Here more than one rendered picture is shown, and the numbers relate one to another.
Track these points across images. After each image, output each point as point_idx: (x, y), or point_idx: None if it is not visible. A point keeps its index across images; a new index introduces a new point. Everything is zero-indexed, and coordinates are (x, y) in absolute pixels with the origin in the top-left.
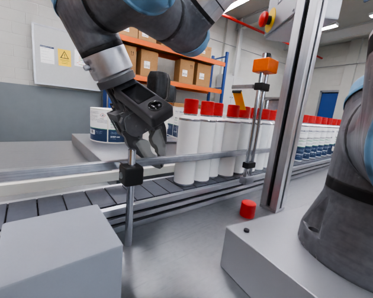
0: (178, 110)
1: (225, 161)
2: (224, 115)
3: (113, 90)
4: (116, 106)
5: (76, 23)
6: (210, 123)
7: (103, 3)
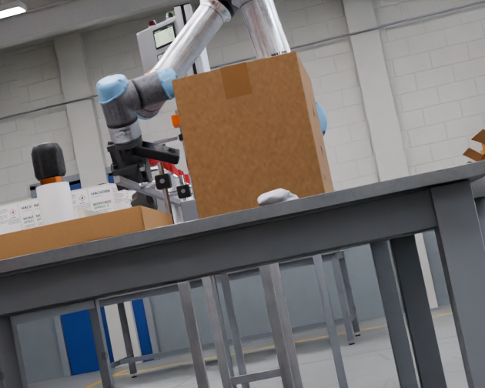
0: (31, 204)
1: (175, 214)
2: (115, 187)
3: (134, 148)
4: (123, 163)
5: (127, 107)
6: (166, 172)
7: (153, 96)
